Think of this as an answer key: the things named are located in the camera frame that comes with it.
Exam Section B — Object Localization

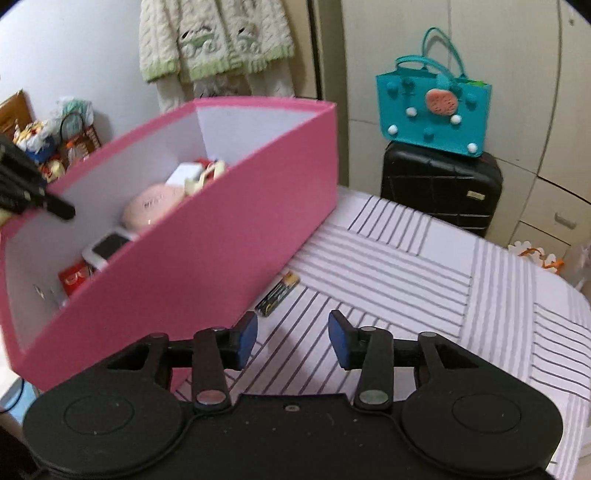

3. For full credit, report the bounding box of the AA battery near box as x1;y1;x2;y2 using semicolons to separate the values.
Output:
256;271;300;317

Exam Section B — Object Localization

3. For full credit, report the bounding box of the pink round label printer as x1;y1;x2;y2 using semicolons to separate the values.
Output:
122;183;185;233

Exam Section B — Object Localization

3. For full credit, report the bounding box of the white black wifi router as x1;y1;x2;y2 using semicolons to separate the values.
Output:
82;227;138;271

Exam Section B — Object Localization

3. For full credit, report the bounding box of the beige wardrobe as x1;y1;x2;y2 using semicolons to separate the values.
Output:
339;1;590;256

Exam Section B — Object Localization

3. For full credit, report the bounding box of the pink cardboard box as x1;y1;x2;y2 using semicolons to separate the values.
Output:
1;97;339;390

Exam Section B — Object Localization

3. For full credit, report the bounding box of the silver key bunch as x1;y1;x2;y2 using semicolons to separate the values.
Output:
33;285;48;300

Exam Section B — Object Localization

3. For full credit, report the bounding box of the white charger cube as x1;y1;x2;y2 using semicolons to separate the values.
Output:
165;162;204;187

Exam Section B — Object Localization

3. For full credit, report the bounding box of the cream hair claw clip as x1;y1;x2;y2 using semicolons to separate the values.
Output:
184;160;228;196

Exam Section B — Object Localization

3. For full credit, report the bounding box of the cream knitted cardigan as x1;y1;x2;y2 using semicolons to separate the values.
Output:
139;0;296;113

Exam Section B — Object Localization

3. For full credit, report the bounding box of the black clothes rack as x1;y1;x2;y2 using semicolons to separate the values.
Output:
307;0;324;100

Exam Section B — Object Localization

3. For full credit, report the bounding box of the teal tote bag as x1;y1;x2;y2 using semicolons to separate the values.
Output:
376;26;492;157

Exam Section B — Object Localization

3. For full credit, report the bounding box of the black suitcase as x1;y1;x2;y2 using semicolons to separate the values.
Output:
381;141;503;237

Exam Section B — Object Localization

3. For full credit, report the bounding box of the red printed paper bag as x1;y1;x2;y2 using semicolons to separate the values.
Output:
58;259;96;298

